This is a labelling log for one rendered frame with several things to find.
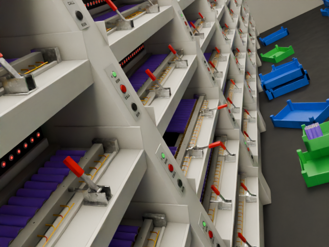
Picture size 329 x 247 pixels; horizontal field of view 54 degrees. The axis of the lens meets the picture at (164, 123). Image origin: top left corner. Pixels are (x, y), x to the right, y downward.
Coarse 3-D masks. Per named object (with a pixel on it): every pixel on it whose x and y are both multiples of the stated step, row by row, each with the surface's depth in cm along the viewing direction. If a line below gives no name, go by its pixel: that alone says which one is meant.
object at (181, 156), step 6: (198, 102) 124; (198, 108) 119; (198, 114) 116; (192, 120) 111; (192, 126) 107; (186, 132) 103; (192, 132) 105; (198, 132) 106; (186, 138) 100; (186, 144) 97; (180, 150) 94; (180, 156) 91; (180, 162) 88
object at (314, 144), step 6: (324, 126) 174; (324, 132) 174; (306, 138) 150; (318, 138) 148; (324, 138) 147; (306, 144) 151; (312, 144) 150; (318, 144) 149; (324, 144) 148; (312, 150) 150
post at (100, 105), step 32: (0, 0) 58; (32, 0) 56; (0, 32) 60; (32, 32) 59; (96, 32) 64; (96, 64) 60; (96, 96) 62; (160, 192) 69; (192, 192) 78; (192, 224) 72
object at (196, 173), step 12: (192, 96) 133; (204, 96) 130; (216, 96) 131; (204, 108) 124; (204, 120) 115; (216, 120) 122; (204, 132) 107; (192, 144) 101; (204, 144) 100; (204, 156) 94; (192, 168) 89; (204, 168) 92; (192, 180) 77
